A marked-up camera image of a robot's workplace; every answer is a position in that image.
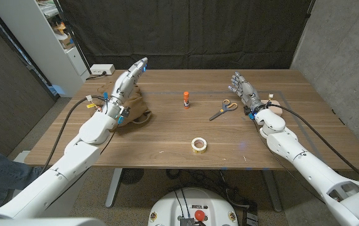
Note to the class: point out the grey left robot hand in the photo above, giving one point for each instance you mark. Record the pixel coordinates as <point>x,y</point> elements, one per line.
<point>124,86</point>

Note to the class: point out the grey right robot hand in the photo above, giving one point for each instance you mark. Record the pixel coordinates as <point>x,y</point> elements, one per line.
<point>248,92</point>

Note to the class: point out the brown jacket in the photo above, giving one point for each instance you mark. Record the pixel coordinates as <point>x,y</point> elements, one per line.
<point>137,106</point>

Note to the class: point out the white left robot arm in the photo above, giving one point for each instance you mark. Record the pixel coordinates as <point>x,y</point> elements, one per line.
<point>72,163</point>

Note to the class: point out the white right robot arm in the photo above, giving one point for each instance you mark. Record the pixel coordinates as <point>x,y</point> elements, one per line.
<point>308,163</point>

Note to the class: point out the orange glue stick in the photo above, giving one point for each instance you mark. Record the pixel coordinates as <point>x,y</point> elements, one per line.
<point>186,100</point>

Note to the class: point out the white tape roll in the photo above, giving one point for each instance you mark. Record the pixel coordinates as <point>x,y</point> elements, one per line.
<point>198,151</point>

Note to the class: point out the white power strip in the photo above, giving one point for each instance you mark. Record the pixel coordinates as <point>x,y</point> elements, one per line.
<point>101,69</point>

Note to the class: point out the black backdrop stand pole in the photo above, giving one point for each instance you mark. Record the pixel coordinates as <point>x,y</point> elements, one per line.
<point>72,37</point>

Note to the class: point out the cardboard box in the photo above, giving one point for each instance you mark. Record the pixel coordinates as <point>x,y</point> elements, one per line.
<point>66,42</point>

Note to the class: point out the black backdrop curtain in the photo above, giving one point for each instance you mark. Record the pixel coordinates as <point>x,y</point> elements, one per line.
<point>192,31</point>

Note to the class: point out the yellow toy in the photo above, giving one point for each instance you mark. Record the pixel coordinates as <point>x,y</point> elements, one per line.
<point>60,28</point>

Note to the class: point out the black round floor base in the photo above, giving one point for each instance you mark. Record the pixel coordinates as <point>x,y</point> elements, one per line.
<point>131,175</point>

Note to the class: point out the white shelf cabinet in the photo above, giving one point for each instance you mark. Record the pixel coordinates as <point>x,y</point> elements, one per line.
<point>38,47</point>

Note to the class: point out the grey table leg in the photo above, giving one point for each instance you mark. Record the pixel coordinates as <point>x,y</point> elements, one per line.
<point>113,188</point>
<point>273,191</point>

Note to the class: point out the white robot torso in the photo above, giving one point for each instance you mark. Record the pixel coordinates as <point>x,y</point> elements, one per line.
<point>192,204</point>

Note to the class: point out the person in blue jeans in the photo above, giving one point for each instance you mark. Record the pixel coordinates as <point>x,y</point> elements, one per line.
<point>0,175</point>

